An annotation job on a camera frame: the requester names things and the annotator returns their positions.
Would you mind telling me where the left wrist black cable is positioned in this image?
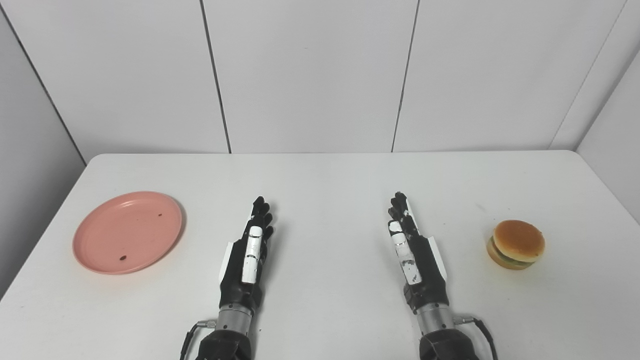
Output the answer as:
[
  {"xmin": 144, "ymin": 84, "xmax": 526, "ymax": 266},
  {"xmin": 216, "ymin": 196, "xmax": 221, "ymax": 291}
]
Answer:
[{"xmin": 180, "ymin": 320, "xmax": 217, "ymax": 360}]

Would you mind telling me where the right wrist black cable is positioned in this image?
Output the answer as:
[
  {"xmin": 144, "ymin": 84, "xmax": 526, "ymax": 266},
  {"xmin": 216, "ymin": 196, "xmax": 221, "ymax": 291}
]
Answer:
[{"xmin": 454, "ymin": 316, "xmax": 499, "ymax": 360}]

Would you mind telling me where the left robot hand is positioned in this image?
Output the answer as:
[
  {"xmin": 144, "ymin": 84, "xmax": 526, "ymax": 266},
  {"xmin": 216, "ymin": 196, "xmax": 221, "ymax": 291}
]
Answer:
[{"xmin": 218, "ymin": 196, "xmax": 275, "ymax": 313}]

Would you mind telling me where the pink plate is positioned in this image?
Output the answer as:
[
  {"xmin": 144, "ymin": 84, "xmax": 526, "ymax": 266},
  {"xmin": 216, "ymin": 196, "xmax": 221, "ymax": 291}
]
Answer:
[{"xmin": 72, "ymin": 191, "xmax": 184, "ymax": 275}]

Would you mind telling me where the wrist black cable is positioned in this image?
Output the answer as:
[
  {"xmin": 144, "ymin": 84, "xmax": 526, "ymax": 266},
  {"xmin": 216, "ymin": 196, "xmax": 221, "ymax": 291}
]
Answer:
[
  {"xmin": 180, "ymin": 320, "xmax": 217, "ymax": 360},
  {"xmin": 454, "ymin": 316, "xmax": 499, "ymax": 360}
]

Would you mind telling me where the toy hamburger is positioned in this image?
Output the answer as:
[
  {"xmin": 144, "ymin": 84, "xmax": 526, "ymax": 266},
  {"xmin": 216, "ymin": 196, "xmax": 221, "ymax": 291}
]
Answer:
[{"xmin": 486, "ymin": 220, "xmax": 546, "ymax": 271}]

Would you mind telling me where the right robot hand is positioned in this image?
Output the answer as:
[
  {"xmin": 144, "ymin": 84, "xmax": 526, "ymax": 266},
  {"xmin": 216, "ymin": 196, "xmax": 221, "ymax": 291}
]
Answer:
[{"xmin": 387, "ymin": 191, "xmax": 450, "ymax": 314}]

